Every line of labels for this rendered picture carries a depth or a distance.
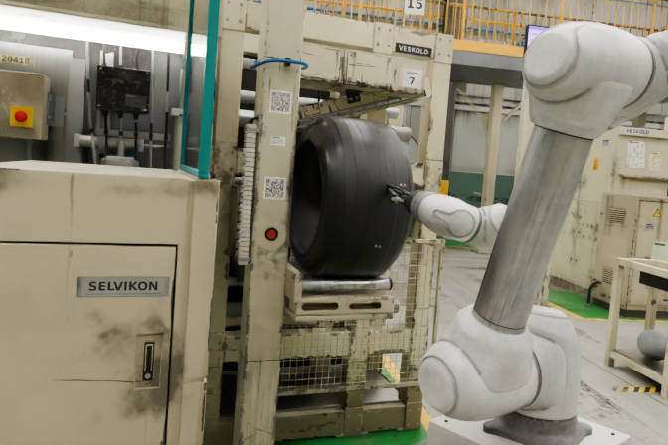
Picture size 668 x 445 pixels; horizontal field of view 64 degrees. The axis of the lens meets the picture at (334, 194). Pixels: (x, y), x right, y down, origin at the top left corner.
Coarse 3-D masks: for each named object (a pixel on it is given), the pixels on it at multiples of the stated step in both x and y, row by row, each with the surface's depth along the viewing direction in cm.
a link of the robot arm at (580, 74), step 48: (528, 48) 86; (576, 48) 80; (624, 48) 83; (576, 96) 83; (624, 96) 86; (528, 144) 94; (576, 144) 88; (528, 192) 92; (528, 240) 93; (480, 288) 102; (528, 288) 96; (480, 336) 98; (528, 336) 100; (432, 384) 101; (480, 384) 97; (528, 384) 103
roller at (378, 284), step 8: (304, 280) 181; (312, 280) 182; (320, 280) 182; (328, 280) 183; (336, 280) 184; (344, 280) 185; (352, 280) 186; (360, 280) 187; (368, 280) 188; (376, 280) 189; (384, 280) 190; (304, 288) 180; (312, 288) 181; (320, 288) 182; (328, 288) 183; (336, 288) 184; (344, 288) 185; (352, 288) 186; (360, 288) 187; (368, 288) 188; (376, 288) 189; (384, 288) 190
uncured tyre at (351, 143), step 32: (320, 128) 184; (352, 128) 181; (384, 128) 187; (320, 160) 178; (352, 160) 171; (384, 160) 176; (320, 192) 226; (352, 192) 169; (384, 192) 172; (320, 224) 175; (352, 224) 170; (384, 224) 174; (320, 256) 178; (352, 256) 176; (384, 256) 180
